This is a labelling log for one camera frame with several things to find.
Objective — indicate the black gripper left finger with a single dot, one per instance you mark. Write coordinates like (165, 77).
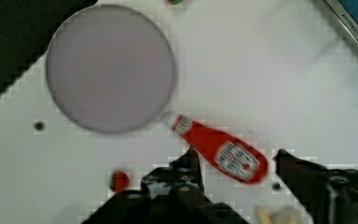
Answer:
(159, 184)

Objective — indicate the red toy strawberry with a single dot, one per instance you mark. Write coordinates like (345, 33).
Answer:
(119, 181)

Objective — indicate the pink toy strawberry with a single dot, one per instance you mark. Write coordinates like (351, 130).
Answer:
(175, 2)

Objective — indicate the red ketchup bottle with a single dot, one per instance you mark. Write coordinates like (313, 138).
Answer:
(223, 151)

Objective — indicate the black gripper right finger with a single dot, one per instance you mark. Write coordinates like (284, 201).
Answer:
(330, 196)

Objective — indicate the round lavender plate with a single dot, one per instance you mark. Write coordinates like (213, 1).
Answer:
(110, 69)

